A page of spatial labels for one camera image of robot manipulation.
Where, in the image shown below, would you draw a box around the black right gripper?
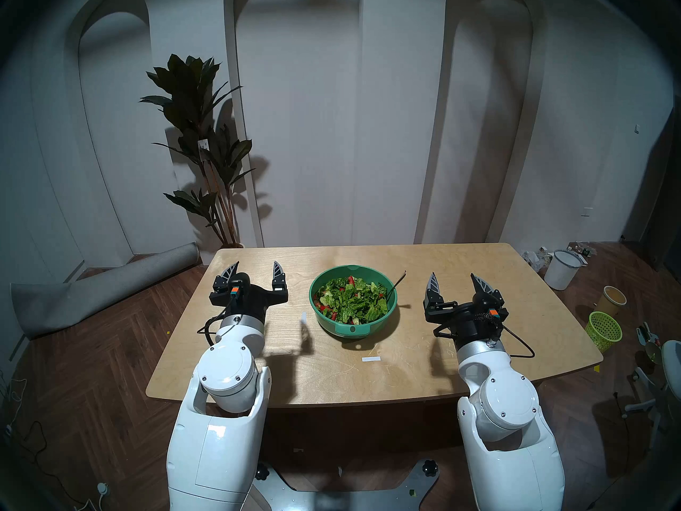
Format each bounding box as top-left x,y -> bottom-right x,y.
423,271 -> 507,347

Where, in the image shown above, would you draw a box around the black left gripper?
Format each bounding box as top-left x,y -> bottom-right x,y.
209,260 -> 289,324

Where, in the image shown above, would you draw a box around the metal salad utensil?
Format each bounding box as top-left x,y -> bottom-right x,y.
380,271 -> 407,298

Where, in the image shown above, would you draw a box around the chopped lettuce tomato salad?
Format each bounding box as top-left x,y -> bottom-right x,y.
314,276 -> 391,324

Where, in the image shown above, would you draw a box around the green salad bowl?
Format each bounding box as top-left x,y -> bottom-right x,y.
309,265 -> 398,339

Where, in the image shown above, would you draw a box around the crumpled plastic trash pile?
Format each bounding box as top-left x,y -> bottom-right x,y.
520,246 -> 554,274

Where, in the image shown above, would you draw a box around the white bucket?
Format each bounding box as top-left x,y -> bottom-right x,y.
544,249 -> 586,291

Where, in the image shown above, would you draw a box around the rolled grey floor mat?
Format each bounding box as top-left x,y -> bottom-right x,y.
11,242 -> 202,339

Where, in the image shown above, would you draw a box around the green mesh basket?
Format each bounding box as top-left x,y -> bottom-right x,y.
584,311 -> 623,352

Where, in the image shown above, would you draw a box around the tan paper bin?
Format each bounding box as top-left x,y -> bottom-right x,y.
596,285 -> 627,316

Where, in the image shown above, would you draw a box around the tall dark potted plant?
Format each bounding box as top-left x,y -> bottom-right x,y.
139,54 -> 256,249

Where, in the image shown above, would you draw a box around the green white floor tools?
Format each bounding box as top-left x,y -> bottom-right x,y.
636,323 -> 663,365

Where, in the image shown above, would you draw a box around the white chair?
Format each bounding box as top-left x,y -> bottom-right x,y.
624,340 -> 681,441

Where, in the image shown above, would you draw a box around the white floor plug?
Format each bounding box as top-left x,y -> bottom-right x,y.
80,482 -> 111,508

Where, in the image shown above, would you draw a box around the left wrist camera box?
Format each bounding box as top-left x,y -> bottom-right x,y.
228,273 -> 252,304

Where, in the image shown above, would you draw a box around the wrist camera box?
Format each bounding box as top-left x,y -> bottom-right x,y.
228,273 -> 252,304
471,291 -> 507,325

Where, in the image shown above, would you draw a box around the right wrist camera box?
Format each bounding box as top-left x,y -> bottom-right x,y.
471,291 -> 507,325

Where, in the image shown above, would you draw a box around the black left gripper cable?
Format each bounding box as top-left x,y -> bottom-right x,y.
197,312 -> 236,349

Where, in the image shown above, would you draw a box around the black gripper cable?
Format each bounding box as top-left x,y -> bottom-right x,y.
197,312 -> 236,349
433,324 -> 536,359

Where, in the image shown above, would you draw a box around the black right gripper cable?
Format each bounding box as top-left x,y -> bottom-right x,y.
433,324 -> 536,359

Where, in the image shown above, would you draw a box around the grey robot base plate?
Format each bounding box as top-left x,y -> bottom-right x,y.
250,459 -> 441,511

